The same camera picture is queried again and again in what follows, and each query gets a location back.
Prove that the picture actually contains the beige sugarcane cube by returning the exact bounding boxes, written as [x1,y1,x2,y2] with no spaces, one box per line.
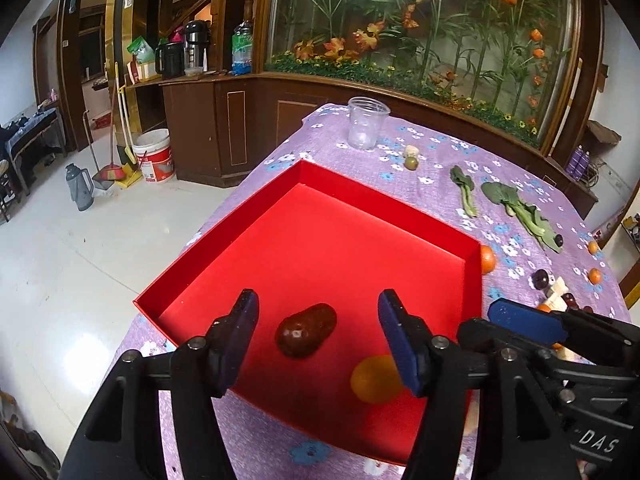
[539,292,567,312]

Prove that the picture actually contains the small orange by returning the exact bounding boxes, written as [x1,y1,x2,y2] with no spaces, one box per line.
[587,240,600,255]
[350,354,404,404]

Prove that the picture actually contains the brown red date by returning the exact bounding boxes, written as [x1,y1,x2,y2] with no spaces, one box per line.
[274,304,337,359]

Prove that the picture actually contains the dark grape by cubes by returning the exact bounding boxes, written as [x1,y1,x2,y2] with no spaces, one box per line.
[530,269,549,290]

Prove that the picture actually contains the purple floral tablecloth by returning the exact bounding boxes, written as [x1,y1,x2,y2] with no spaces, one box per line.
[106,102,633,480]

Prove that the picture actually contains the large green vegetable leaves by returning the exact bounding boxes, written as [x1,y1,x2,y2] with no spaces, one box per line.
[480,182,562,254]

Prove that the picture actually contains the small green vegetable leaf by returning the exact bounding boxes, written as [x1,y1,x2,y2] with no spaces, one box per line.
[449,166,477,218]

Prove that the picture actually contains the purple bottles on shelf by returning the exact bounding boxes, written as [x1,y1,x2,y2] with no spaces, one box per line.
[565,145,590,181]

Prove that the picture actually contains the green olive fruit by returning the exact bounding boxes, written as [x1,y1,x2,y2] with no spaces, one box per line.
[404,156,419,170]

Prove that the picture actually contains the beige chunk near cup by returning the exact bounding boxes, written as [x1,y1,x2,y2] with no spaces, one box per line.
[404,145,420,157]

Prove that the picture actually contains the red shallow box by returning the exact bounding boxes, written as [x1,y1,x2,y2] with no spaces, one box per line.
[136,162,483,464]

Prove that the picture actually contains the broom and dustpan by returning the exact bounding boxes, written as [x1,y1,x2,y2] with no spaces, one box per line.
[89,86,142,192]

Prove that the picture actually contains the clear plastic cup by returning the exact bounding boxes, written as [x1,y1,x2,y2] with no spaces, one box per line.
[347,96,390,150]

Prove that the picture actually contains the flower display glass panel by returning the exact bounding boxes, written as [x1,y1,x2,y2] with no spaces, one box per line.
[266,0,575,147]

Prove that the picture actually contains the white red bucket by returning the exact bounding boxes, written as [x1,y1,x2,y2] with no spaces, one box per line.
[132,128,175,183]

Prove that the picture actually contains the brown wooden cabinet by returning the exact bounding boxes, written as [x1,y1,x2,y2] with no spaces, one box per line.
[162,73,598,217]

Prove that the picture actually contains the black kettle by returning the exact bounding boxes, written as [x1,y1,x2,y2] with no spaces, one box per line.
[155,41,184,79]

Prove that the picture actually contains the green water bottle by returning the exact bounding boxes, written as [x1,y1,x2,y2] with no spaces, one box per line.
[231,21,253,76]

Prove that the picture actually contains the black steel thermos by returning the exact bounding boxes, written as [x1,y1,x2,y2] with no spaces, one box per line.
[184,20,210,76]

